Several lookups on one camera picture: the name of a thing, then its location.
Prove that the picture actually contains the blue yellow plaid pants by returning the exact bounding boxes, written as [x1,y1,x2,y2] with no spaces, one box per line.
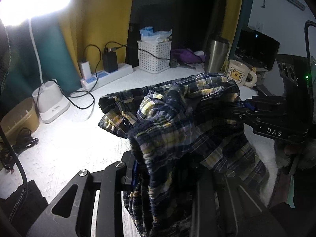
[99,73,266,236]

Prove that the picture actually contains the white bear cartoon mug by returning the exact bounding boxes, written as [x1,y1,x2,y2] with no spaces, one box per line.
[226,59,258,88]

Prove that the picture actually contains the black monitor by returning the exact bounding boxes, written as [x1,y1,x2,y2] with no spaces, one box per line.
[235,28,280,71]

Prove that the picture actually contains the stainless steel tumbler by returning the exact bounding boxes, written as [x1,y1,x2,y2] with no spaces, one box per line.
[204,36,230,73]

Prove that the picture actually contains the white textured table cover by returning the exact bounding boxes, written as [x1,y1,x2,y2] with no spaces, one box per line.
[1,67,278,205]

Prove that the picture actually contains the purple cloth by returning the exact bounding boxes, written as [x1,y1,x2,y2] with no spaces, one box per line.
[171,49,205,64]

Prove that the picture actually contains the brown round container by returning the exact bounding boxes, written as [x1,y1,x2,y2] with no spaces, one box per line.
[1,97,40,144]

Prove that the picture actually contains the white perforated plastic basket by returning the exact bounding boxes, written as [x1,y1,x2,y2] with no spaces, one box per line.
[138,41,172,74]

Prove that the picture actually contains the blue plastic bag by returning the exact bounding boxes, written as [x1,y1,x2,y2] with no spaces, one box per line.
[139,26,172,44]

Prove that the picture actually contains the white power strip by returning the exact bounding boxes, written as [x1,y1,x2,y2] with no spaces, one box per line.
[80,63,133,91]

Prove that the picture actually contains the black power adapter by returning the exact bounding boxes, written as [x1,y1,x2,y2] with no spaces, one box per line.
[102,48,118,73]

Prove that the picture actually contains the white usb charger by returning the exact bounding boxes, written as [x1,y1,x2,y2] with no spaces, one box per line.
[79,59,92,80]

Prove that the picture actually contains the teal curtain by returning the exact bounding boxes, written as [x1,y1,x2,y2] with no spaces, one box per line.
[1,18,80,102]

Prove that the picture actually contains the yellow curtain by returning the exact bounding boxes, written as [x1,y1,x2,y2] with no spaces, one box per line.
[58,0,133,78]

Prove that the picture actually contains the white desk lamp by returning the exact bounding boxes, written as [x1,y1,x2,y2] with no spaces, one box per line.
[1,0,79,116]

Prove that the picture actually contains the coiled black cable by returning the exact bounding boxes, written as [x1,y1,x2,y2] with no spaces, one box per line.
[0,127,39,175]

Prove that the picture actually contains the black power cable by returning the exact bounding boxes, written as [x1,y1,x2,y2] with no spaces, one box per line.
[55,42,171,110]

